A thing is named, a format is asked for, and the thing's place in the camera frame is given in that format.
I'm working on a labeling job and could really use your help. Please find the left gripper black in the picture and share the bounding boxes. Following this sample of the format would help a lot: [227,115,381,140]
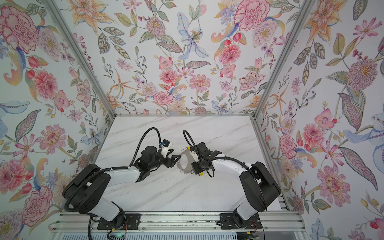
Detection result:
[147,150,182,172]

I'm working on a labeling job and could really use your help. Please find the metal key organizer plate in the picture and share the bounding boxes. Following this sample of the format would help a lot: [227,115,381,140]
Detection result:
[177,148,195,175]

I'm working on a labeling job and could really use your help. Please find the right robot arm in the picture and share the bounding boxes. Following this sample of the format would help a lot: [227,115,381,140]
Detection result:
[189,143,282,228]

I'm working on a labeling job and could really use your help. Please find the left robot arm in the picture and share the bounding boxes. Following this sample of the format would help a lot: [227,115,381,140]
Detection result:
[63,146,181,224]

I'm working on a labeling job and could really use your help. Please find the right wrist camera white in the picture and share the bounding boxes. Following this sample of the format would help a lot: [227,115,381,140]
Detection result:
[190,148,200,163]

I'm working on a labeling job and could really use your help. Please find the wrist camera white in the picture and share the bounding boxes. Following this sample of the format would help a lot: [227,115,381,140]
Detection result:
[190,148,200,163]
[161,140,172,158]

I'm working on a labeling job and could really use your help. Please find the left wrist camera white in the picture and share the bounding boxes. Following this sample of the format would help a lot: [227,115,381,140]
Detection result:
[161,140,172,158]

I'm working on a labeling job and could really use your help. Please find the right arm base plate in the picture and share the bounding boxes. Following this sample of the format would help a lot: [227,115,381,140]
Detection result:
[216,213,263,231]

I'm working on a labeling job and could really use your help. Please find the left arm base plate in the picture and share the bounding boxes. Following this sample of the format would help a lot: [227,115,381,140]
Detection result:
[97,214,142,231]

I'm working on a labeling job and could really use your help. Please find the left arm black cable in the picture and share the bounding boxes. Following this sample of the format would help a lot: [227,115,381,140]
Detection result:
[63,127,163,211]

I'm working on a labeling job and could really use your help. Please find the aluminium mounting rail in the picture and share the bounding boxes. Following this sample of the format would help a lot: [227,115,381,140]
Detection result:
[48,211,305,233]

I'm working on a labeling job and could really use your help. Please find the right corner aluminium post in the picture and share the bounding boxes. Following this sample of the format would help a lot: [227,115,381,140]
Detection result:
[253,1,314,121]

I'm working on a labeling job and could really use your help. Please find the corner aluminium post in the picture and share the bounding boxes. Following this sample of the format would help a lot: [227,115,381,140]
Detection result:
[253,1,314,121]
[43,0,116,121]

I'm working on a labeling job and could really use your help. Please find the left corner aluminium post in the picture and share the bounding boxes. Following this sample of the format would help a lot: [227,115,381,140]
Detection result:
[43,0,116,121]

